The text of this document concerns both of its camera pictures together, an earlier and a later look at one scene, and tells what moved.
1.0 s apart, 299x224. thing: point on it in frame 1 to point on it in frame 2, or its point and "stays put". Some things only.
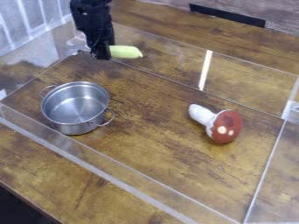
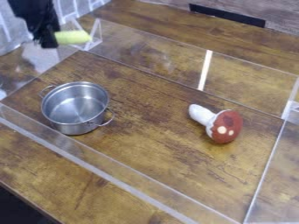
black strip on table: x=229 y=15 stays put
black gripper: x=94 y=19 to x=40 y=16
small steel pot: x=74 y=106 stays put
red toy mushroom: x=223 y=124 stays put
